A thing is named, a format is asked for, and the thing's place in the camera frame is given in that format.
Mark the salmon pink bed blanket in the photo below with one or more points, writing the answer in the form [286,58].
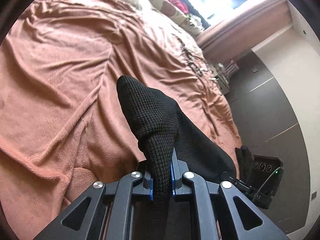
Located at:
[62,127]

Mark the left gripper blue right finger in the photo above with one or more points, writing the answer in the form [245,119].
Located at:
[219,211]

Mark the pink curtain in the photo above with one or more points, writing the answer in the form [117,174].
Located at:
[244,29]

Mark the wire rack with items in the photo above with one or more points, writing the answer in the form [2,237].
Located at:
[221,74]

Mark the beige duvet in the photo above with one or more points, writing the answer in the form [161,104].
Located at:
[176,10]

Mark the black pants with patterned lining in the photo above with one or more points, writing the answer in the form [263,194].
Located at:
[161,128]

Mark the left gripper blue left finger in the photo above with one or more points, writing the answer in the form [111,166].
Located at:
[102,211]

